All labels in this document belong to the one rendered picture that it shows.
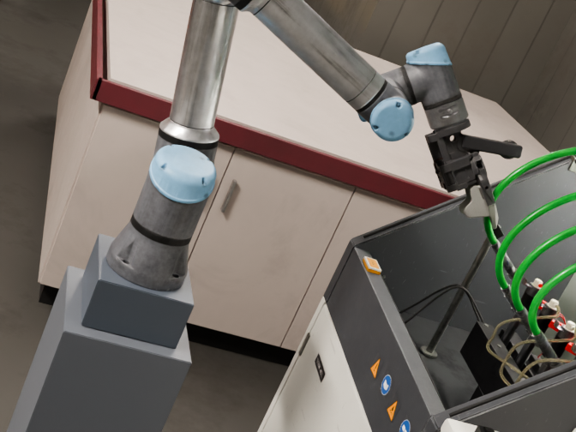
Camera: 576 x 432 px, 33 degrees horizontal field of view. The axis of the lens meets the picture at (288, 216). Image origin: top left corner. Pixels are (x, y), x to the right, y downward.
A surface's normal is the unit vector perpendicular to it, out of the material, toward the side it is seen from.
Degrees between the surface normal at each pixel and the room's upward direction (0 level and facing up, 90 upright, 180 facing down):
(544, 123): 90
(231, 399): 0
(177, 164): 7
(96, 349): 90
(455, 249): 90
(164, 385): 90
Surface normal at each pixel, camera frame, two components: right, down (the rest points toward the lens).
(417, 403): -0.91, -0.29
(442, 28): 0.17, 0.44
